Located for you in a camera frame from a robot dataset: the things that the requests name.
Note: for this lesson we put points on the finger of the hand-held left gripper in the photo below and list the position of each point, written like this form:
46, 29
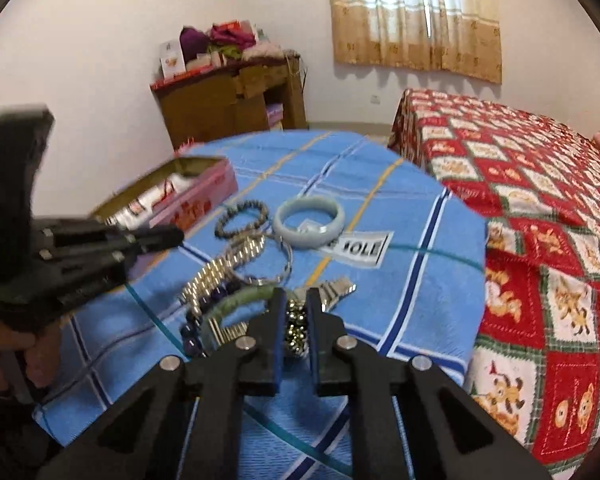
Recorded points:
90, 259
155, 235

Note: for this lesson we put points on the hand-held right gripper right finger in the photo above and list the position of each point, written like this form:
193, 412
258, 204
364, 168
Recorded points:
316, 345

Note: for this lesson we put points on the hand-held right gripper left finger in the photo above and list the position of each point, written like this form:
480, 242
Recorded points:
280, 345

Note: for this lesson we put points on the pink tin box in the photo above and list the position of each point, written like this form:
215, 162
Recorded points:
200, 205

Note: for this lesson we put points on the silver wristwatch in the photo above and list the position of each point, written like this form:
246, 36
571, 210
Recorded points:
337, 290

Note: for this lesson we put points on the thin silver bangle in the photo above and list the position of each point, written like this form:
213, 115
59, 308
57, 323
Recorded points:
290, 260

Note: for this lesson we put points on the pale jade bangle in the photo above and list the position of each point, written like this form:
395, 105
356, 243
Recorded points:
283, 223

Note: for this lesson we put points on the person's left hand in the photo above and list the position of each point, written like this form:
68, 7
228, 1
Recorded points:
42, 360

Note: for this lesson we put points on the pink bag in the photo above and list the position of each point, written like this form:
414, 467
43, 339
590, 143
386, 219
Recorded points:
186, 148

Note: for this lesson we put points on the brown wooden desk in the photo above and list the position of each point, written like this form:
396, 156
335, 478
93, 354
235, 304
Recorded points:
205, 105

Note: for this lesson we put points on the blue plaid tablecloth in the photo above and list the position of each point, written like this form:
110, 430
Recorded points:
380, 200

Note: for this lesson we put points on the red flat box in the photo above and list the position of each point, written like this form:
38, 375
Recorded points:
180, 76

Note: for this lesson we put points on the stack of pink boxes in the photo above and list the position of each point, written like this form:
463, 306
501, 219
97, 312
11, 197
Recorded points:
275, 117

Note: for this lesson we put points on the white carton box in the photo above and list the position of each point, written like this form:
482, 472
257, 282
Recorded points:
171, 60

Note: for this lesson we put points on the green cloth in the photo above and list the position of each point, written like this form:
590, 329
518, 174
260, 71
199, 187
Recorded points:
224, 51

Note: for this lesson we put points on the purple cloth bundle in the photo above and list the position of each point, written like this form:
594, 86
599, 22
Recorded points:
194, 42

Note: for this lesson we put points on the pink cloth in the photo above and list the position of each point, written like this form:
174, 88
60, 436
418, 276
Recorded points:
265, 50

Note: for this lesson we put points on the red cloth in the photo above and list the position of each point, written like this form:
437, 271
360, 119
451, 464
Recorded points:
232, 34

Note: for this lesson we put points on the bed with red quilt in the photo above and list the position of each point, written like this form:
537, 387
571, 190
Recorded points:
530, 210

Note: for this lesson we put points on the beige patterned curtain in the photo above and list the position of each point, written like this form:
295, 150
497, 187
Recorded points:
410, 20

